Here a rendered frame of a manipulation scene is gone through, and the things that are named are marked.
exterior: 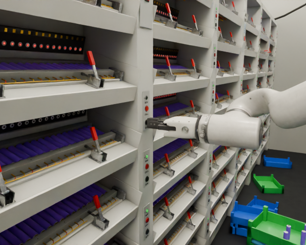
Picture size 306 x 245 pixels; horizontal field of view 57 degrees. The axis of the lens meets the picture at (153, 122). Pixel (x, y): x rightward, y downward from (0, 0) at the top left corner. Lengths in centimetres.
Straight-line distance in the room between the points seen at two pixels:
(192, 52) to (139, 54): 70
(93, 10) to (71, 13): 6
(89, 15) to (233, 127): 44
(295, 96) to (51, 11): 52
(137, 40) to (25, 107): 41
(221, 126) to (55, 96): 42
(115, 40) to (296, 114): 53
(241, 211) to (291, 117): 174
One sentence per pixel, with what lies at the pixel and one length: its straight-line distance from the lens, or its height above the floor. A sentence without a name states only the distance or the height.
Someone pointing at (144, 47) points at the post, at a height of 122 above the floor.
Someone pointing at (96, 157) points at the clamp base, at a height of 94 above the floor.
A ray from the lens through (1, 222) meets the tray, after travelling 59.
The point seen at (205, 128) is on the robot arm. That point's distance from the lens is 78.
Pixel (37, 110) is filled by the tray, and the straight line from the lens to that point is 58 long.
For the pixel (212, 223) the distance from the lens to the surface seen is 199.
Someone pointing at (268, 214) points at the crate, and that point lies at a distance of 161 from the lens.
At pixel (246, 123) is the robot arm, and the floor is 102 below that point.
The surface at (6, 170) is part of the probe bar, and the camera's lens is 64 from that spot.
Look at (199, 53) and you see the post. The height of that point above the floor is 123.
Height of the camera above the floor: 116
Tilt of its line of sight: 11 degrees down
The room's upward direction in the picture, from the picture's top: straight up
